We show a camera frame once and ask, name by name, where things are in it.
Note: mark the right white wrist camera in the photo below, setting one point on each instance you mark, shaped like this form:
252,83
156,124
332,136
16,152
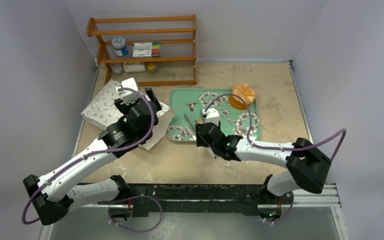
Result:
210,115

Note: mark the blue lidded jar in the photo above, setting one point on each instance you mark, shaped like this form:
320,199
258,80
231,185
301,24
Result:
120,46

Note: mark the white patterned paper bag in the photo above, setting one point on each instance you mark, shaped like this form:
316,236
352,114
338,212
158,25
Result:
101,112

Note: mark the wooden shelf rack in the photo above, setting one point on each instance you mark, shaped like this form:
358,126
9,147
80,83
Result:
106,55

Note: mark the yellow grey sharpener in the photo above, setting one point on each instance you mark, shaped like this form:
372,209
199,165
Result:
152,67

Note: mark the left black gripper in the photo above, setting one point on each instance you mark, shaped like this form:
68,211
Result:
124,108

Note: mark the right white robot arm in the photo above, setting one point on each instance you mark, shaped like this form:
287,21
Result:
306,166

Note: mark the orange fake bread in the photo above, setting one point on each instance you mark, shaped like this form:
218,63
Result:
244,96

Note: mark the pack of coloured markers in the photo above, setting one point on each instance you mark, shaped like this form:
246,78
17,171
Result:
146,49

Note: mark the metal tongs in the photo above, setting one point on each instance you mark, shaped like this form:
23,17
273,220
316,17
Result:
192,126

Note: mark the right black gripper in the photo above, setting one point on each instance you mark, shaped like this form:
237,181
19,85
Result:
202,133

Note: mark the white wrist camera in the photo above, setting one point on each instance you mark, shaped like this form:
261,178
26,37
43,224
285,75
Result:
210,115
129,90

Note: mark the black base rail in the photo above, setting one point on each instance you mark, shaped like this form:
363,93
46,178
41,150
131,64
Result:
245,199

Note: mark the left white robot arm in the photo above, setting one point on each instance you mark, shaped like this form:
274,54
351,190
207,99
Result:
53,195

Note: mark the green floral tray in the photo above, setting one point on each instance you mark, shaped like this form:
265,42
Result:
191,101

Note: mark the small clear jar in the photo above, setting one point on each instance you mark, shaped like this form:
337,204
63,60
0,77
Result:
116,68

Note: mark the white small box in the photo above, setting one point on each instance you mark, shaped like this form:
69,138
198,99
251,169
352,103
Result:
134,67

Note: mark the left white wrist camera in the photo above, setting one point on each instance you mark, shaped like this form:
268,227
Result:
129,90

